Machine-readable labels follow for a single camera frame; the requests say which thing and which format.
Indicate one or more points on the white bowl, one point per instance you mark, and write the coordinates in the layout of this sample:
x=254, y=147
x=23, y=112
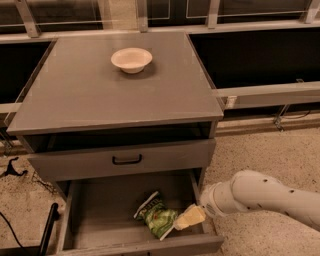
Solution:
x=131, y=60

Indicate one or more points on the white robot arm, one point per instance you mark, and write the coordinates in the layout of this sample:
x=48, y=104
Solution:
x=249, y=191

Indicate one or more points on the green jalapeno chip bag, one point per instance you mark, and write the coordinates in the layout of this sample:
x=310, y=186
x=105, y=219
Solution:
x=156, y=216

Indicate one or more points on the grey drawer cabinet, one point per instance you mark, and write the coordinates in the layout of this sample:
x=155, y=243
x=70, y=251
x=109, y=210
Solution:
x=67, y=141

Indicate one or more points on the black bar lower left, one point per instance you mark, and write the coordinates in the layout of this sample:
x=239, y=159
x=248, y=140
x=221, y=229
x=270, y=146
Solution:
x=53, y=216

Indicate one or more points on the open lower grey drawer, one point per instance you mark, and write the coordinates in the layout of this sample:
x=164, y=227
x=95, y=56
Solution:
x=99, y=217

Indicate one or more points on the grey metal railing frame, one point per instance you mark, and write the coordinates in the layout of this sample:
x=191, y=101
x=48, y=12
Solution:
x=266, y=93

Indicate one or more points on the upper grey drawer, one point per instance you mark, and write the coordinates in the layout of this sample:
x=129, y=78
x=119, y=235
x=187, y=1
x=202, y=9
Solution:
x=93, y=163

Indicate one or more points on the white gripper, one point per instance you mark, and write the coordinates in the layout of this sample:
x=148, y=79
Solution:
x=207, y=204

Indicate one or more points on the black clip on floor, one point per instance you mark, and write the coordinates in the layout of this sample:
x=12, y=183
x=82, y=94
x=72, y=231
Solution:
x=11, y=170

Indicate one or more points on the black drawer handle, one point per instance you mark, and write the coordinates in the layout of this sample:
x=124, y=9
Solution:
x=126, y=161

